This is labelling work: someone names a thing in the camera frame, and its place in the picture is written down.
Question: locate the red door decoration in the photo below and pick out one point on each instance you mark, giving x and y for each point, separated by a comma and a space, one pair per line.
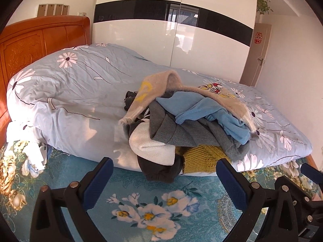
258, 38

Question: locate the white fleece garment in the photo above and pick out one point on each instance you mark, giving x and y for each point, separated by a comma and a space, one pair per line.
145, 147

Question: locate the orange wooden headboard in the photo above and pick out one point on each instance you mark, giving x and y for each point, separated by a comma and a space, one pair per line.
24, 42

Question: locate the mustard knit sweater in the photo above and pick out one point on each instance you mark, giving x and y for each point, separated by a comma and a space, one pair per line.
201, 159

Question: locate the blue garment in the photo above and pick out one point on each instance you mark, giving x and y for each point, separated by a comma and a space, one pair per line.
193, 106

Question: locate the black garment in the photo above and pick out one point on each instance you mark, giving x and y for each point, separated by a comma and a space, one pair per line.
153, 171

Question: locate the potted green plant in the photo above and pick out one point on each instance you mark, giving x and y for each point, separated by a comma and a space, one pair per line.
263, 7

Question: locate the white black glossy wardrobe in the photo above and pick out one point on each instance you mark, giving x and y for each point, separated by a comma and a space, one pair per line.
208, 36

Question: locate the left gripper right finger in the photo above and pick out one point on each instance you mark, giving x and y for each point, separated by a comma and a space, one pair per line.
251, 198

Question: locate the grey garment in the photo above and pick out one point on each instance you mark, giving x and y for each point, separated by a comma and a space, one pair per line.
163, 128

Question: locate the beige fuzzy cartoon sweater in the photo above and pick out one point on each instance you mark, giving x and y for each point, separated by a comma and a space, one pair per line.
158, 84

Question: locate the wall picture frames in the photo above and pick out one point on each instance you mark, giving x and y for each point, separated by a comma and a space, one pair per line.
52, 10

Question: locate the light blue floral quilt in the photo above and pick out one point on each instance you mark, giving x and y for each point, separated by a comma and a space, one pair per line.
73, 99

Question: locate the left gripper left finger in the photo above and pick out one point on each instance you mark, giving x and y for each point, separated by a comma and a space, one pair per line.
48, 221

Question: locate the beige room door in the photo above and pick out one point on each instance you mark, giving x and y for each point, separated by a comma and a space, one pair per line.
256, 56

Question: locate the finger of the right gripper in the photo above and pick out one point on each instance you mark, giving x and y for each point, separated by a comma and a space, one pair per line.
312, 173

